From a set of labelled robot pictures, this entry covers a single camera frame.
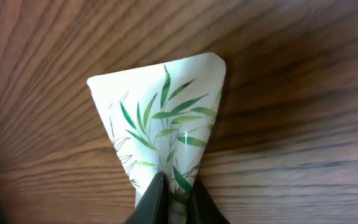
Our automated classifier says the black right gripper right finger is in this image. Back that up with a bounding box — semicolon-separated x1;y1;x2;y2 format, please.
187;175;230;224

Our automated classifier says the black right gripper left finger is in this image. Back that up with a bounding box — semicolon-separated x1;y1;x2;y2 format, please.
124;172;168;224

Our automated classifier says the white bamboo print tube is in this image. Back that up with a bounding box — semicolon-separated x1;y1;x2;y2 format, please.
86;53;226;223

